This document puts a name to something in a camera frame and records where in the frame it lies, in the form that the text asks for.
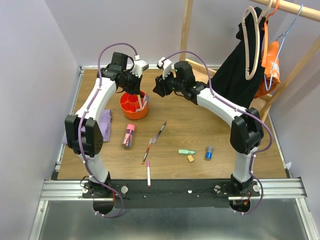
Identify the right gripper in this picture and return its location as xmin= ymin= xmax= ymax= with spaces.
xmin=152 ymin=67 xmax=185 ymax=98

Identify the blue capped white marker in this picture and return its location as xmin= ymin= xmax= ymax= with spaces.
xmin=142 ymin=94 xmax=150 ymax=109

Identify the dark purple pen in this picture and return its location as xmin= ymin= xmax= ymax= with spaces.
xmin=152 ymin=121 xmax=167 ymax=144

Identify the red pen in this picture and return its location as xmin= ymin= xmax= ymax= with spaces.
xmin=141 ymin=138 xmax=153 ymax=165

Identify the green stapler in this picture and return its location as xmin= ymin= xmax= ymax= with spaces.
xmin=178 ymin=149 xmax=196 ymax=155

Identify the pink capped white marker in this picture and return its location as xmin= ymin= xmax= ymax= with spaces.
xmin=146 ymin=161 xmax=151 ymax=188

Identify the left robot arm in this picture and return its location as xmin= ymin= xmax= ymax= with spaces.
xmin=64 ymin=52 xmax=149 ymax=198

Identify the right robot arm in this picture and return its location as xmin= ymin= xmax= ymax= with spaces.
xmin=153 ymin=58 xmax=264 ymax=196

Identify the orange round desk organizer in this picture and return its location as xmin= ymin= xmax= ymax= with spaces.
xmin=119 ymin=91 xmax=149 ymax=120

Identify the purple cloth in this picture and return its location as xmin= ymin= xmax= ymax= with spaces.
xmin=62 ymin=108 xmax=113 ymax=145

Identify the pink lidded marker bottle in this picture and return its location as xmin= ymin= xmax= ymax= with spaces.
xmin=122 ymin=123 xmax=136 ymax=148

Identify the black garment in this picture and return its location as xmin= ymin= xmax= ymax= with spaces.
xmin=211 ymin=13 xmax=266 ymax=109

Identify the tan eraser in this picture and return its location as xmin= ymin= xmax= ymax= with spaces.
xmin=187 ymin=155 xmax=194 ymax=163

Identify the blue jar grey lid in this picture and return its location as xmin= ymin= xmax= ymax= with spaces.
xmin=204 ymin=145 xmax=214 ymax=161

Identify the orange garment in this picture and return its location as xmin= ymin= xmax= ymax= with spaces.
xmin=254 ymin=41 xmax=281 ymax=99

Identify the orange hanger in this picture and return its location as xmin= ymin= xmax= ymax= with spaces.
xmin=261 ymin=0 xmax=280 ymax=68

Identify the beige wooden hanger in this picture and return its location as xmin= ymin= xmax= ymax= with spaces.
xmin=241 ymin=0 xmax=275 ymax=81

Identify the wooden clothes rack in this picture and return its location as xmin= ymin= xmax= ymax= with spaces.
xmin=178 ymin=0 xmax=320 ymax=123

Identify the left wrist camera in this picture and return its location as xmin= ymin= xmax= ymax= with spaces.
xmin=130 ymin=60 xmax=149 ymax=78

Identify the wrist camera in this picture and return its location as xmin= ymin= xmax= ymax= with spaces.
xmin=157 ymin=57 xmax=172 ymax=79
xmin=130 ymin=60 xmax=149 ymax=78

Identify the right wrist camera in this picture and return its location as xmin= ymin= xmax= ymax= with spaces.
xmin=157 ymin=57 xmax=172 ymax=79

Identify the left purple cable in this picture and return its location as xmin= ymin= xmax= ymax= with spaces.
xmin=77 ymin=43 xmax=140 ymax=218

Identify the purple cable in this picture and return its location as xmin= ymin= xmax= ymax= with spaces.
xmin=77 ymin=43 xmax=140 ymax=218
xmin=163 ymin=51 xmax=273 ymax=216

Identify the blue wire hanger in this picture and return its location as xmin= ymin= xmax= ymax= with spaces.
xmin=263 ymin=3 xmax=305 ymax=92

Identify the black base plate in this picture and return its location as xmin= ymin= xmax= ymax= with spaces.
xmin=82 ymin=178 xmax=260 ymax=209

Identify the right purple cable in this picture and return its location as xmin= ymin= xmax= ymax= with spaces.
xmin=163 ymin=51 xmax=273 ymax=216

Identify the aluminium rail frame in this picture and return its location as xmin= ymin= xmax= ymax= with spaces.
xmin=30 ymin=178 xmax=320 ymax=240

